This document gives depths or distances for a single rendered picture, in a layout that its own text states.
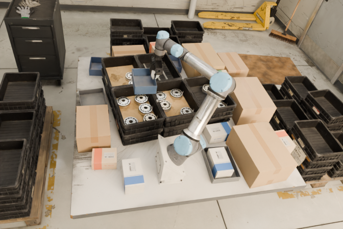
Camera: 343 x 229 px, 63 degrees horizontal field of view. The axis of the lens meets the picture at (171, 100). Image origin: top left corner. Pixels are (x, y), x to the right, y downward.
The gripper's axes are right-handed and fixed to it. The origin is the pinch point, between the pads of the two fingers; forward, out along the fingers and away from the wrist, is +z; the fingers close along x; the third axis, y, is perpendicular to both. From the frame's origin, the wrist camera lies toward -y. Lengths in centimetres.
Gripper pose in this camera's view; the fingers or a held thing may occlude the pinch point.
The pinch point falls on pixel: (154, 78)
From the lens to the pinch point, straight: 199.3
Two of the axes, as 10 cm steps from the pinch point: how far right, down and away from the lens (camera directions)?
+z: -2.1, 7.3, 6.5
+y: -1.8, -6.9, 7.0
